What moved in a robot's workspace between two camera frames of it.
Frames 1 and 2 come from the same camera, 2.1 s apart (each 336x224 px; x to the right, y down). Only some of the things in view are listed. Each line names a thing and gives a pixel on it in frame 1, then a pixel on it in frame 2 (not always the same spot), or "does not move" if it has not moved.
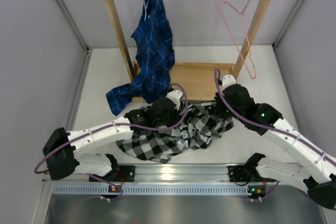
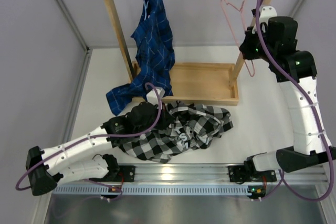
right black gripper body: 222,110 to 253,49
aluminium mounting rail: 168,173 does not move
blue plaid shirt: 155,57 does not move
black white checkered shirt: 202,123 does not move
